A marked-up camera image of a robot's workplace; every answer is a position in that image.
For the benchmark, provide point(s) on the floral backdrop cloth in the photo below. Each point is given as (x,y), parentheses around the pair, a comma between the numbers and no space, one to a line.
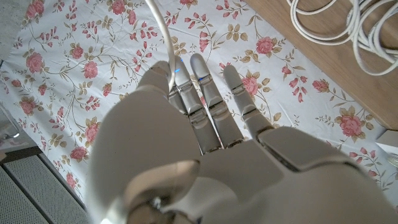
(93,46)

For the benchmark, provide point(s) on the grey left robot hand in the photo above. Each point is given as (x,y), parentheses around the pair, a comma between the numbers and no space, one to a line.
(248,174)

